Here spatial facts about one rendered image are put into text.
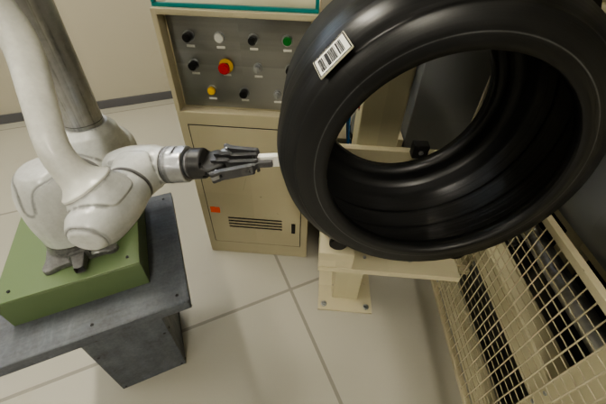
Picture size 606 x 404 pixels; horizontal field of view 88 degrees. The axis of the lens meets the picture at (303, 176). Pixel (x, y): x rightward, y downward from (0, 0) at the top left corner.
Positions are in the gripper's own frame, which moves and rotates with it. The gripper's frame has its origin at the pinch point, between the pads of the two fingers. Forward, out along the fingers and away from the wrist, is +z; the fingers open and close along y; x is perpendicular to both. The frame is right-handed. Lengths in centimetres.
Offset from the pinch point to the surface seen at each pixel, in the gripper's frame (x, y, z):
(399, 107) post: 3.4, 27.7, 32.6
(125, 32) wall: 16, 227, -173
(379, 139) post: 14.0, 27.6, 27.3
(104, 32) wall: 14, 219, -188
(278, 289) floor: 106, 30, -21
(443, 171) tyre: 15.7, 12.3, 43.0
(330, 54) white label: -27.3, -13.6, 14.9
